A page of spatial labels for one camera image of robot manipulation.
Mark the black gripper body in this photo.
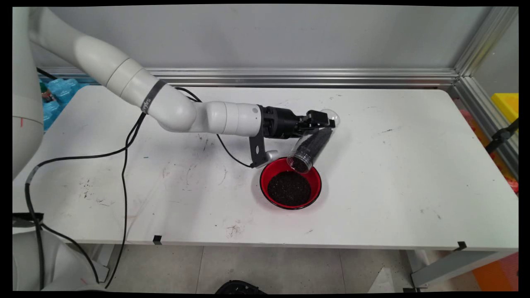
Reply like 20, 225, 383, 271
260, 106, 308, 139

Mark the clear plastic screw-top jar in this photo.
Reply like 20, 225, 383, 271
287, 108, 341, 173

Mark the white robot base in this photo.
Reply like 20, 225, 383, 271
12, 230, 109, 291

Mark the red bowl with black rim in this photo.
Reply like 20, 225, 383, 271
260, 156, 323, 210

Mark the black round object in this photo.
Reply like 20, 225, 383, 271
215, 280, 267, 294

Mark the black stand clamp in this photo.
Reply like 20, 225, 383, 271
485, 118, 519, 154

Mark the yellow plastic box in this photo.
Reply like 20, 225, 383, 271
491, 93, 519, 123

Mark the grey table leg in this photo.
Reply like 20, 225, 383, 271
408, 250, 519, 289

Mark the blue water bottle pack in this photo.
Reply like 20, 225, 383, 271
41, 78, 102, 131

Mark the green-capped bottle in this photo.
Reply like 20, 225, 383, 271
40, 82, 57, 103

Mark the orange plastic object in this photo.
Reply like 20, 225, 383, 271
472, 252, 519, 291

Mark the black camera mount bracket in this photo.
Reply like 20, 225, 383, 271
249, 123, 268, 168

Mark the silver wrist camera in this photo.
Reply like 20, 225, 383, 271
258, 149, 280, 166

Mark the long aluminium frame rail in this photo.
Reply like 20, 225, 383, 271
41, 67, 460, 89

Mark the black velcro cable strap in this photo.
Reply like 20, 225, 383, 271
140, 79, 167, 113

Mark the short aluminium frame rail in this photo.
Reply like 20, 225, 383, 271
451, 77, 519, 179

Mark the thin black cable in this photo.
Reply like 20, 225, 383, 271
104, 86, 254, 289

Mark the aluminium frame post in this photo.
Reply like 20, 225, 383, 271
453, 6, 519, 77

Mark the black strap band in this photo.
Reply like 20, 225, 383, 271
12, 212, 44, 223

